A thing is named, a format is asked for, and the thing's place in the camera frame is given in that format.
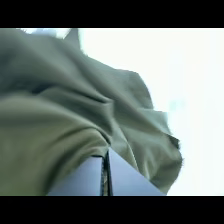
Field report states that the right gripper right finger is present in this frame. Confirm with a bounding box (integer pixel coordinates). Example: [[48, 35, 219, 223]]
[[107, 147, 167, 197]]

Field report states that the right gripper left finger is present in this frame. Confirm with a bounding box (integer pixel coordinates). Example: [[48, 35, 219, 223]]
[[47, 155, 104, 197]]

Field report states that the olive green garment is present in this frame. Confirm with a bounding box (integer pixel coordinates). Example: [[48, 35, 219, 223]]
[[0, 28, 184, 197]]

